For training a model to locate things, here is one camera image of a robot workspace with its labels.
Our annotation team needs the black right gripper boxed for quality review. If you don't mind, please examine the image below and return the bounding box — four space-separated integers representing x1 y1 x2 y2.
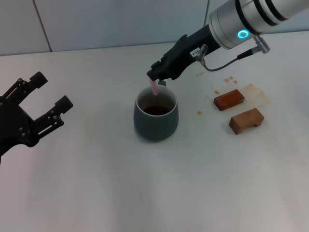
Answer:
147 26 221 82

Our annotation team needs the pink handled metal spoon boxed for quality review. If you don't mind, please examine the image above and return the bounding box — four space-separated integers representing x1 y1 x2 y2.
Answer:
149 79 160 100

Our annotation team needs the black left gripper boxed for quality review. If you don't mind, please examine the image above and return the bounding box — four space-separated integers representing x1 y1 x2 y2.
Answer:
0 71 74 158

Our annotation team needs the light notched wooden block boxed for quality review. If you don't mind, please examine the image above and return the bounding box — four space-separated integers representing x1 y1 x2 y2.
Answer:
228 107 265 135

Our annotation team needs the grey ceramic cup with coffee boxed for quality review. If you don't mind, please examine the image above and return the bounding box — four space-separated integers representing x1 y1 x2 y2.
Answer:
133 80 180 143

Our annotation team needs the right gripper cable with plugs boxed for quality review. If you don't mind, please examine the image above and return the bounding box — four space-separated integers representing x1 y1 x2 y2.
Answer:
195 34 271 73

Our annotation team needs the dark reddish wooden block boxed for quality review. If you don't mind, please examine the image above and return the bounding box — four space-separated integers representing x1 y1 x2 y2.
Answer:
213 89 245 112

